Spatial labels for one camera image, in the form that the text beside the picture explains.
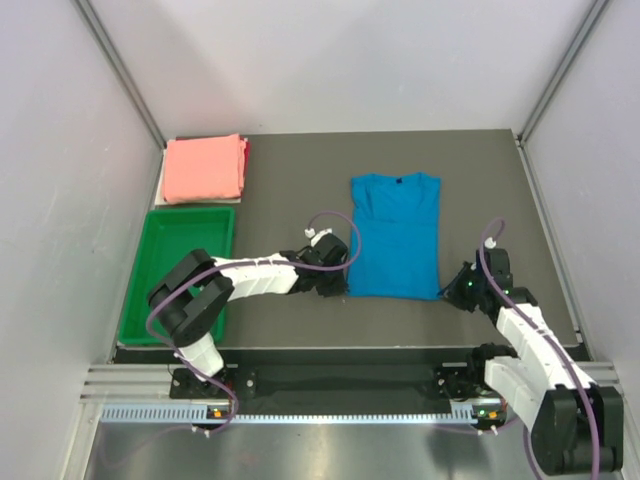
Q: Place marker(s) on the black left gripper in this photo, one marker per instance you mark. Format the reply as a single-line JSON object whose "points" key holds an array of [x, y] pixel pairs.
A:
{"points": [[337, 288]]}

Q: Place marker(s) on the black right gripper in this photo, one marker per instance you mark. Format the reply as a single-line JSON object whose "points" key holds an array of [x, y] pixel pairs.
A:
{"points": [[452, 292]]}

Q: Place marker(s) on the blue t shirt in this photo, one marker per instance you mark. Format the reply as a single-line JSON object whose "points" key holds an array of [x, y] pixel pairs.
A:
{"points": [[398, 222]]}

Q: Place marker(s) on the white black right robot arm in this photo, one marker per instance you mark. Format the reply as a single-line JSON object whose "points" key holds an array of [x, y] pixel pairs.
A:
{"points": [[573, 424]]}

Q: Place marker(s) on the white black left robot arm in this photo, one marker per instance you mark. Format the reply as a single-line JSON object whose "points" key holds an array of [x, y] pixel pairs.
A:
{"points": [[188, 301]]}

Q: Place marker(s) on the folded magenta t shirt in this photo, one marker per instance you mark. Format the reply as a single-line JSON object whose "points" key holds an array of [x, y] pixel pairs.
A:
{"points": [[245, 162]]}

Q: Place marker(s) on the green plastic tray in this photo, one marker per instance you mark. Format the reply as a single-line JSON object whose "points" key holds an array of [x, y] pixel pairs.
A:
{"points": [[168, 235]]}

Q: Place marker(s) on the folded pink t shirt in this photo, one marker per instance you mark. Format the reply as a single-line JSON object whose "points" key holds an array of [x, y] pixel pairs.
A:
{"points": [[203, 168]]}

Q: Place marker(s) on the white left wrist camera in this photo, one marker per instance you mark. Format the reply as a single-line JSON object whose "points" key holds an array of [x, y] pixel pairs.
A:
{"points": [[314, 236]]}

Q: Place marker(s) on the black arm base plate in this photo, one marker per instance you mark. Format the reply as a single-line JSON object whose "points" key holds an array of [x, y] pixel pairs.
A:
{"points": [[356, 389]]}

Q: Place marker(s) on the aluminium frame rail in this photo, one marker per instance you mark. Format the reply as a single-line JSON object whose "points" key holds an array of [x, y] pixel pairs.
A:
{"points": [[129, 383]]}

